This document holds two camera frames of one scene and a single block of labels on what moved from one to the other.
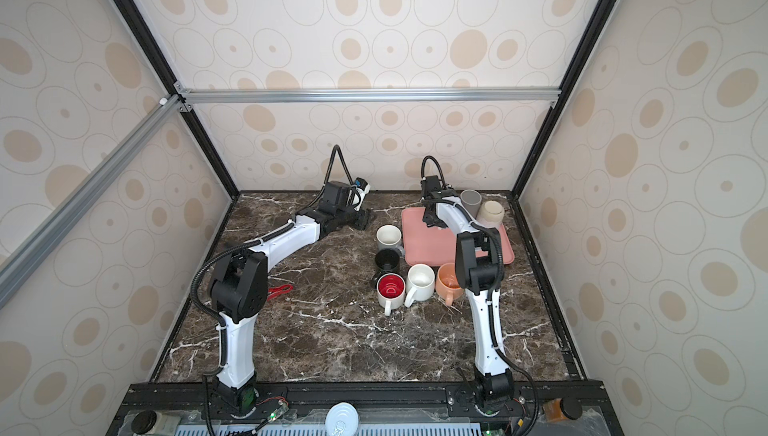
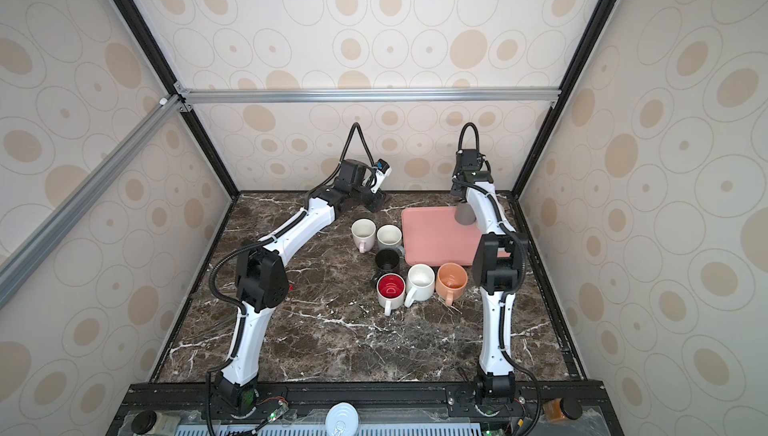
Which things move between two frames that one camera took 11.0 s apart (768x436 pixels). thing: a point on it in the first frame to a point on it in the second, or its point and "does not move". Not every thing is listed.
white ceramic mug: x=420 y=283 does not move
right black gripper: x=430 y=220 to x=456 y=185
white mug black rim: x=390 y=289 does not move
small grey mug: x=390 y=236 does not move
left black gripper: x=363 y=219 to x=378 y=201
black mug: x=387 y=260 does not move
